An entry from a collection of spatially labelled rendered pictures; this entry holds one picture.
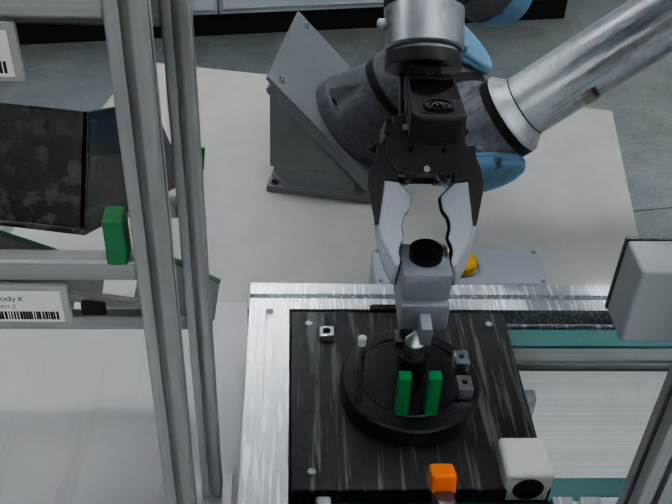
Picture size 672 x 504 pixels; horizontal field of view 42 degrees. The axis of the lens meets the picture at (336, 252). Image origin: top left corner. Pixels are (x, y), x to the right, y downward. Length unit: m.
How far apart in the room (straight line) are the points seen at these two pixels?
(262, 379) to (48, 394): 0.28
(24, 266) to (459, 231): 0.40
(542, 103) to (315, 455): 0.57
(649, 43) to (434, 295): 0.51
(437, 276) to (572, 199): 0.68
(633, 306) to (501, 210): 0.70
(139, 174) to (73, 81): 3.14
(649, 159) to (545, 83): 2.17
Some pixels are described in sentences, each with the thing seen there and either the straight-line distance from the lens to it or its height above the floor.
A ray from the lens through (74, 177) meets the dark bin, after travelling 0.54.
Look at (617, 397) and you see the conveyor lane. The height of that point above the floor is 0.92.
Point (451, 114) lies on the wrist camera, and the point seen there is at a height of 1.28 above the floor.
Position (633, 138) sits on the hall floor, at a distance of 3.44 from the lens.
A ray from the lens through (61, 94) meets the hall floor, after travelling 3.53.
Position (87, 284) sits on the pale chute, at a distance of 0.94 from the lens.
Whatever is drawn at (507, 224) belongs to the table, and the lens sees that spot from 1.34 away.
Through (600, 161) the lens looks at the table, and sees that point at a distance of 1.54.
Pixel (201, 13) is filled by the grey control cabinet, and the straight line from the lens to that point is 3.88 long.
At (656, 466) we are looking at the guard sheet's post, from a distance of 0.78.
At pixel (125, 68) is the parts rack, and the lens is 0.44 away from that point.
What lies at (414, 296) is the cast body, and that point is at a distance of 0.78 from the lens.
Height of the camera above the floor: 1.63
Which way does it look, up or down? 38 degrees down
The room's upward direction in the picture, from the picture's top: 3 degrees clockwise
